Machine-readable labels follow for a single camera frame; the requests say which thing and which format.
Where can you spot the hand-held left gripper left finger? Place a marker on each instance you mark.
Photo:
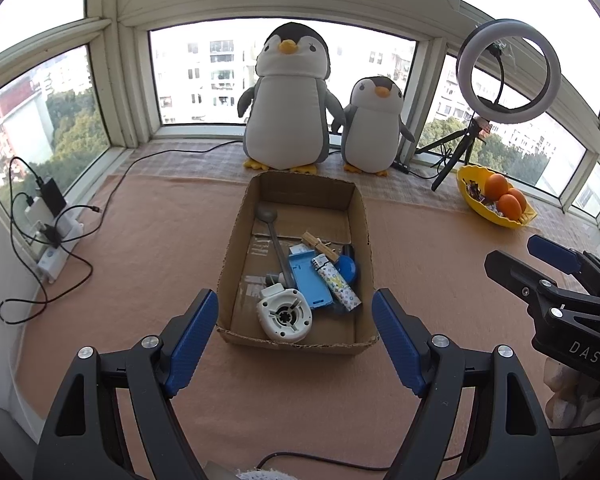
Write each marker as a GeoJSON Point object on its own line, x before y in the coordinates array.
{"type": "Point", "coordinates": [192, 340]}

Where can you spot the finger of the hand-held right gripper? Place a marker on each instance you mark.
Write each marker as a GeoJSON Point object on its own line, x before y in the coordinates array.
{"type": "Point", "coordinates": [552, 255]}
{"type": "Point", "coordinates": [530, 285]}

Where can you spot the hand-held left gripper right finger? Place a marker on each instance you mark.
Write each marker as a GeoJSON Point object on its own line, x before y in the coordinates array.
{"type": "Point", "coordinates": [397, 345]}

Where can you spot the patterned white lighter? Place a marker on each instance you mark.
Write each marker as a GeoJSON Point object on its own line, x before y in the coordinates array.
{"type": "Point", "coordinates": [337, 285]}

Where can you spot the blue round disc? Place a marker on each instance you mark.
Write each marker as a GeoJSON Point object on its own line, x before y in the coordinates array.
{"type": "Point", "coordinates": [349, 266]}

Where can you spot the white round plug-in device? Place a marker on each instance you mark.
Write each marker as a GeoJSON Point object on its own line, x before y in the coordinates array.
{"type": "Point", "coordinates": [285, 317]}

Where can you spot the blue plastic case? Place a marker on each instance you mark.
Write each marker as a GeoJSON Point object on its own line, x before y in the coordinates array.
{"type": "Point", "coordinates": [307, 280]}

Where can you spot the wooden clothespin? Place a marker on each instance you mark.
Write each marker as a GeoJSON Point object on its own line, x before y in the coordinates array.
{"type": "Point", "coordinates": [320, 247]}

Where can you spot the grey spoon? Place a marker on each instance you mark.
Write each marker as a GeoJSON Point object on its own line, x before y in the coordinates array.
{"type": "Point", "coordinates": [267, 214]}

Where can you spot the cardboard box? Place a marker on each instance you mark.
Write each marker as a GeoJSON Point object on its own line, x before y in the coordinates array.
{"type": "Point", "coordinates": [300, 215]}

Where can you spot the person's right hand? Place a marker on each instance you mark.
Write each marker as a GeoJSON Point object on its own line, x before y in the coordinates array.
{"type": "Point", "coordinates": [572, 395]}

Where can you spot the orange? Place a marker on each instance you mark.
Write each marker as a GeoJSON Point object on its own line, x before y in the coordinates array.
{"type": "Point", "coordinates": [521, 200]}
{"type": "Point", "coordinates": [496, 187]}
{"type": "Point", "coordinates": [509, 206]}

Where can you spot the wrapped candies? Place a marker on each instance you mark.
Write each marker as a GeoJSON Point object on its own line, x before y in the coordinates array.
{"type": "Point", "coordinates": [475, 191]}

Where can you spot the peach blanket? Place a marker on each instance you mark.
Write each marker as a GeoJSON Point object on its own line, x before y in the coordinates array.
{"type": "Point", "coordinates": [155, 240]}

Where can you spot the yellow fruit bowl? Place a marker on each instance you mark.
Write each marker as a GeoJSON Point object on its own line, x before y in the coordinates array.
{"type": "Point", "coordinates": [465, 185]}

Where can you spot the black tripod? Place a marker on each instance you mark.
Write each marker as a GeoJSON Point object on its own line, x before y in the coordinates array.
{"type": "Point", "coordinates": [452, 162]}

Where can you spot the white knit cloth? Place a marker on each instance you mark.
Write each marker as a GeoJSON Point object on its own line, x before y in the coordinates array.
{"type": "Point", "coordinates": [262, 475]}

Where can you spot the white power strip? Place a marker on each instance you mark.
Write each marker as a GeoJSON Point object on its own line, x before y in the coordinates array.
{"type": "Point", "coordinates": [55, 260]}

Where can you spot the plaid cloth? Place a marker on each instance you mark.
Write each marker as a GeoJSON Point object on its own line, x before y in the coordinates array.
{"type": "Point", "coordinates": [180, 165]}

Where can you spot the black plug adapter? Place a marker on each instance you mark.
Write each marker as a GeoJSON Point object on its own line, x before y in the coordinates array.
{"type": "Point", "coordinates": [52, 234]}

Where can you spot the black power bank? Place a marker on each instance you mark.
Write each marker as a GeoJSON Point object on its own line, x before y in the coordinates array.
{"type": "Point", "coordinates": [52, 197]}

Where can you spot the white power bank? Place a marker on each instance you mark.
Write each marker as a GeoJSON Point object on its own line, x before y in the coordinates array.
{"type": "Point", "coordinates": [37, 212]}

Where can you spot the small penguin plush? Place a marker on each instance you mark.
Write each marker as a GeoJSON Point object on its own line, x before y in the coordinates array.
{"type": "Point", "coordinates": [372, 135]}

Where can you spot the large penguin plush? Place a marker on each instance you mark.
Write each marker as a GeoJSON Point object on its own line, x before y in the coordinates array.
{"type": "Point", "coordinates": [287, 110]}

